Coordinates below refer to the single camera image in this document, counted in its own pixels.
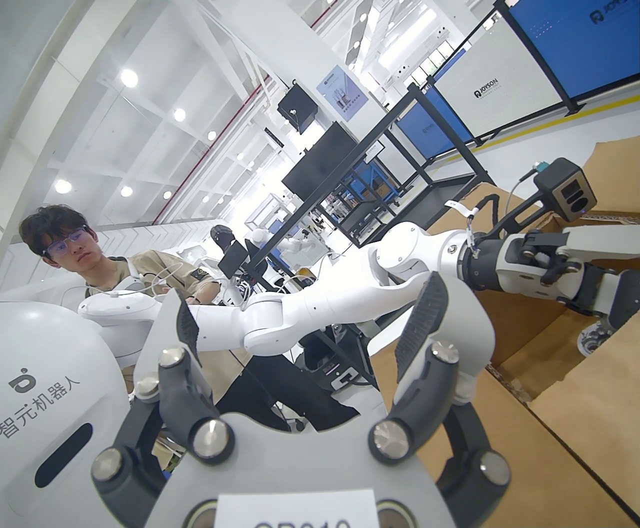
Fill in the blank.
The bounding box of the large brown cardboard carton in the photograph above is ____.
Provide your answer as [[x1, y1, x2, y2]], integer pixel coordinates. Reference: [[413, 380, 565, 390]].
[[369, 141, 640, 528]]

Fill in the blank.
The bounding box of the black hanging box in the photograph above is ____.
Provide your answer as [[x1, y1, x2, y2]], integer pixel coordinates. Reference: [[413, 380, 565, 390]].
[[277, 82, 319, 134]]

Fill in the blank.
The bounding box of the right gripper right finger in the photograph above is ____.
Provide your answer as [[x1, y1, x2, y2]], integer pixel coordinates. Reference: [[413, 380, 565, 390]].
[[367, 271, 512, 528]]

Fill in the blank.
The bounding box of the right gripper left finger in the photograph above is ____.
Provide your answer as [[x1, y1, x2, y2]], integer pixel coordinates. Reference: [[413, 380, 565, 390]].
[[91, 289, 236, 503]]

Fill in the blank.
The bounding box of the small blue partition panel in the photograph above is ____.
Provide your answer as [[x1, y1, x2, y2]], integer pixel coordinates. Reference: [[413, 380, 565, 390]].
[[396, 86, 475, 160]]

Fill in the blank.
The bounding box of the pale blue poster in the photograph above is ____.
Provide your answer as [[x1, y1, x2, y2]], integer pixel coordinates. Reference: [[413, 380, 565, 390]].
[[316, 64, 370, 122]]

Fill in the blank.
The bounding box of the large blue partition panel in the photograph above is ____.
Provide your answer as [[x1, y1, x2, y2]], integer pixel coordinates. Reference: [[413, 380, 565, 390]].
[[492, 0, 640, 113]]

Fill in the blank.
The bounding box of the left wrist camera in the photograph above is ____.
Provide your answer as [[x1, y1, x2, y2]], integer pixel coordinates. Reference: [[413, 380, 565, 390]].
[[467, 157, 598, 253]]

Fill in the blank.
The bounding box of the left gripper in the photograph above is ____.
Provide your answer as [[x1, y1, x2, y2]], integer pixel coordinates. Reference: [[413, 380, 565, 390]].
[[462, 226, 640, 332]]

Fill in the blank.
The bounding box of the round metal part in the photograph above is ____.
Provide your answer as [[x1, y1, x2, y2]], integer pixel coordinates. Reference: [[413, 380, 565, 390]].
[[576, 321, 618, 357]]

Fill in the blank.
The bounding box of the white partition panel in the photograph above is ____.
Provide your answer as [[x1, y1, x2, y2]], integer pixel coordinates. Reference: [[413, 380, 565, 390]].
[[431, 20, 568, 143]]

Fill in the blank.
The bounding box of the person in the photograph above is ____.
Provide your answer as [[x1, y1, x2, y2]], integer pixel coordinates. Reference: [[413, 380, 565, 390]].
[[19, 205, 361, 433]]

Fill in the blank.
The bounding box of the robot body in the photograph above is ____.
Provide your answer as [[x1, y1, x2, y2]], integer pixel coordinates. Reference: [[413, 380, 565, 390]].
[[0, 287, 156, 528]]

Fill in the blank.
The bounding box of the black monitor screen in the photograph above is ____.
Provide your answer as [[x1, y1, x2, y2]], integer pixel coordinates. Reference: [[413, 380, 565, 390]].
[[281, 121, 369, 199]]

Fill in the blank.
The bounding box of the black metal frame rack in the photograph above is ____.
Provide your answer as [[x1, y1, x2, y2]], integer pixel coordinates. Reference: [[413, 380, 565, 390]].
[[249, 82, 497, 283]]

